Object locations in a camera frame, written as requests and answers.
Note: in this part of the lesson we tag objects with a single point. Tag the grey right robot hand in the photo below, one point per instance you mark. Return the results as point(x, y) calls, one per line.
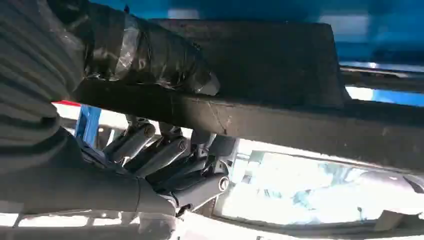
point(99, 195)

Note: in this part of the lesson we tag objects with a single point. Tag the ribbed grey right arm sleeve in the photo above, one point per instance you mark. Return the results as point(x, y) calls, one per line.
point(30, 66)

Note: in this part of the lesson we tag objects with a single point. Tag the blue upright post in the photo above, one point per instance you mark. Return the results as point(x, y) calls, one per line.
point(88, 124)

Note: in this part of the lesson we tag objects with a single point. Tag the dark metal rail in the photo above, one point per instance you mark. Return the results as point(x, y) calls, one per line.
point(384, 79)

